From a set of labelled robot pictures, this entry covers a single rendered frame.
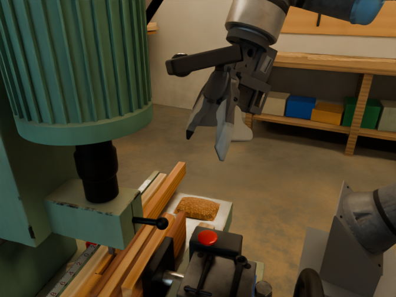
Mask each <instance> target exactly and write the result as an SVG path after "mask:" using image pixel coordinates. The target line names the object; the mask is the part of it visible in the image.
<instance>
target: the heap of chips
mask: <svg viewBox="0 0 396 297"><path fill-rule="evenodd" d="M220 204H221V203H215V202H213V201H211V200H207V199H201V198H196V197H182V198H181V200H180V201H179V203H178V205H177V207H176V208H175V210H174V212H173V214H176V215H177V214H178V213H179V211H180V210H182V211H185V212H186V216H188V217H193V218H197V219H203V220H208V221H212V222H214V220H215V217H216V215H217V212H218V209H219V207H220Z"/></svg>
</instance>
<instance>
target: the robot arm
mask: <svg viewBox="0 0 396 297"><path fill-rule="evenodd" d="M385 1H396V0H233V2H232V4H231V7H230V10H229V13H228V16H227V19H226V22H225V28H226V30H227V31H228V33H227V36H226V41H227V42H229V43H230V44H232V45H231V46H228V47H223V48H218V49H213V50H210V51H205V52H200V53H197V54H192V55H187V54H185V53H182V52H181V53H177V54H175V55H174V56H173V57H172V58H171V59H170V60H167V61H166V62H165V65H166V69H167V73H168V75H175V76H177V77H186V76H188V75H189V74H190V73H192V72H193V71H197V70H202V69H205V68H210V67H214V66H215V69H214V71H213V72H212V73H211V75H210V77H209V79H208V81H207V83H206V84H205V85H204V86H203V88H202V89H201V91H200V93H199V95H198V97H197V100H196V102H195V104H194V106H193V110H192V113H191V115H190V118H189V121H188V123H187V127H186V139H188V140H189V139H190V138H191V136H192V135H193V133H194V131H195V129H196V127H197V126H207V127H215V126H217V130H216V143H215V146H214V148H215V150H216V153H217V155H218V158H219V160H220V161H224V160H225V158H226V155H227V152H228V150H229V146H230V142H243V141H251V139H252V138H253V133H252V131H251V129H250V128H249V127H248V126H247V125H245V124H244V123H243V121H242V112H244V113H248V114H253V115H255V114H257V115H259V116H260V115H261V112H262V110H263V107H264V105H265V101H266V99H267V96H268V94H269V91H270V88H271V85H269V84H267V83H266V82H267V80H268V77H269V74H270V71H271V69H272V66H273V63H274V61H275V58H276V55H277V53H278V51H277V50H275V49H273V48H271V47H269V46H270V45H273V44H275V43H276V42H277V40H278V38H279V34H280V32H281V29H282V26H283V23H284V21H285V18H286V16H287V14H288V11H289V8H290V6H293V7H297V8H300V9H301V8H302V9H305V10H307V11H311V12H316V13H318V14H322V15H326V16H329V17H333V18H337V19H341V20H344V21H348V22H350V23H351V24H360V25H368V24H370V23H371V22H372V21H373V20H374V19H375V17H376V16H377V15H378V13H379V11H380V10H381V8H382V6H383V4H384V2H385ZM263 93H266V94H265V96H264V99H263V101H262V105H261V107H260V108H258V106H259V104H260V101H261V98H262V96H263ZM342 209H343V212H344V216H345V219H346V222H347V224H348V226H349V228H350V230H351V232H352V233H353V235H354V236H355V238H356V239H357V241H358V242H359V243H360V244H361V246H362V247H363V248H364V249H365V250H367V251H368V252H369V253H371V254H373V255H377V254H380V253H384V252H386V251H387V250H388V249H389V248H391V247H392V246H393V245H395V244H396V182H393V183H391V184H389V185H386V186H384V187H381V188H379V189H376V190H374V191H370V192H352V193H348V194H346V195H344V196H343V198H342Z"/></svg>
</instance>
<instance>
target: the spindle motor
mask: <svg viewBox="0 0 396 297"><path fill-rule="evenodd" d="M0 70H1V74H2V78H3V81H4V84H5V88H6V92H7V95H8V98H9V102H10V105H11V108H12V112H13V115H14V120H15V124H16V127H17V130H18V133H19V135H20V136H21V137H23V138H24V139H26V140H28V141H31V142H34V143H39V144H46V145H52V146H76V145H84V144H94V143H100V142H104V141H110V140H114V139H117V138H121V137H124V136H127V135H130V134H133V133H135V132H136V131H139V130H141V129H142V128H144V127H145V126H147V125H148V124H149V123H150V122H151V121H152V119H153V102H152V93H151V77H150V60H149V44H148V35H147V18H146V2H145V0H0Z"/></svg>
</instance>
